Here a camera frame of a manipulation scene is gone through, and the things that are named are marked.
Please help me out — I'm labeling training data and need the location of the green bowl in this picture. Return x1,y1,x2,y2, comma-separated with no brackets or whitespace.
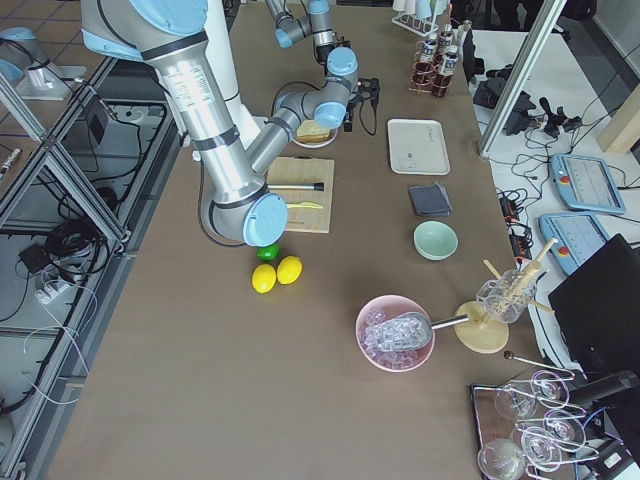
413,221,459,261

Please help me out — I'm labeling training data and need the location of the cream rabbit tray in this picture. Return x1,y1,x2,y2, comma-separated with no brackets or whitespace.
387,119,450,176

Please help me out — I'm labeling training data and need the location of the dark drink bottle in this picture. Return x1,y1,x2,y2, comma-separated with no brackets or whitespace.
437,24,453,53
419,37,437,65
440,45,459,77

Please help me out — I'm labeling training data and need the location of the plain bread slice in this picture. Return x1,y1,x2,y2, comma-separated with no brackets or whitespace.
296,120,331,142

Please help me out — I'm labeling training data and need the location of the black glass tray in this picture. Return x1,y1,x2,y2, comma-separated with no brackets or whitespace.
469,367,598,479

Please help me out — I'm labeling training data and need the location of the pink ice bowl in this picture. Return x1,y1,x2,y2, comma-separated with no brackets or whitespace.
355,295,435,372

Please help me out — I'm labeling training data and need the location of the blue teach pendant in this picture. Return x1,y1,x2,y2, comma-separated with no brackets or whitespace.
538,212,610,275
550,154,626,214

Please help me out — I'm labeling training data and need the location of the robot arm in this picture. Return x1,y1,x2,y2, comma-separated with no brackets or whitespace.
81,1,358,247
266,0,338,66

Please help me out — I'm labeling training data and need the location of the white wire cup rack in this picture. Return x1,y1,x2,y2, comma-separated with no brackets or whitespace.
391,0,450,37

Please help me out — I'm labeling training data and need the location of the white pedestal column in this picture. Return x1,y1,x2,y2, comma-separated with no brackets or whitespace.
205,0,261,147

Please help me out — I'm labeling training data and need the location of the wooden cutting board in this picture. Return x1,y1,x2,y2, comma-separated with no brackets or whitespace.
267,157,335,234

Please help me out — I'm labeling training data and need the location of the yellow lemon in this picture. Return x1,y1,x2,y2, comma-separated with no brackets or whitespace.
251,264,277,294
276,256,303,285

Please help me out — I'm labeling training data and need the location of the black monitor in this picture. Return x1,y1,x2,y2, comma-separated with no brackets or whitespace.
549,234,639,373

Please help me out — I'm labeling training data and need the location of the yellow plastic knife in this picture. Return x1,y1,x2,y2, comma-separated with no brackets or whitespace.
286,201,325,210

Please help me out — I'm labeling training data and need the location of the green lime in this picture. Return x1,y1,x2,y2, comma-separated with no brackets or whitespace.
256,243,280,261

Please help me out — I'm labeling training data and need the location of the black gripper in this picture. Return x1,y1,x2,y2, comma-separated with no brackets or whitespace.
313,30,335,64
343,94,361,133

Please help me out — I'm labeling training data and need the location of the wooden mug tree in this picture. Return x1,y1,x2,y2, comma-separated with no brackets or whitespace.
454,237,558,354

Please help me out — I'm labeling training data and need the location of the grey folded cloth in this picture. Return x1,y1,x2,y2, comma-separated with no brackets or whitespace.
408,182,453,216

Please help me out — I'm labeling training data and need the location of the aluminium frame post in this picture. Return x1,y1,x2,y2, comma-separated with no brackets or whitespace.
478,0,566,159

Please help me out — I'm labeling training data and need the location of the metal ice scoop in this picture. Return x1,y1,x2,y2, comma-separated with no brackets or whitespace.
364,312,469,352

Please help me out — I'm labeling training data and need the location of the glass mug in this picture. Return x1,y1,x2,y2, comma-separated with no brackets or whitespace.
476,269,537,324

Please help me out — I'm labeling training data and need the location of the white plate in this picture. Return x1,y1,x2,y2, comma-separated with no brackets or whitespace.
292,129,338,149

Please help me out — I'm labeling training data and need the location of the black device stand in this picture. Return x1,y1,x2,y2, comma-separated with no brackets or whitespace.
460,30,540,150

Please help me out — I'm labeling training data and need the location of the copper wire bottle rack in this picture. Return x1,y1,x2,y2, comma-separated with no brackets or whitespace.
409,42,454,98

